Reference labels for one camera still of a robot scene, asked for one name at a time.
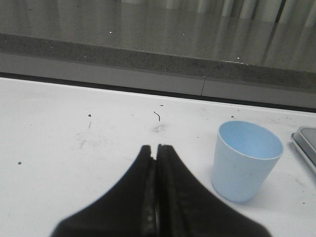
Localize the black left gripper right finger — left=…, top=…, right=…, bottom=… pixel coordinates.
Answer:
left=156, top=145, right=271, bottom=237

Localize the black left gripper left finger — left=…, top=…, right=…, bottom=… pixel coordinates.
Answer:
left=51, top=145, right=157, bottom=237

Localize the silver digital kitchen scale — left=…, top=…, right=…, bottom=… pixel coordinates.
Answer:
left=291, top=126, right=316, bottom=176

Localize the light blue plastic cup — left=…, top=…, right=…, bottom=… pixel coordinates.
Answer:
left=211, top=120, right=283, bottom=202

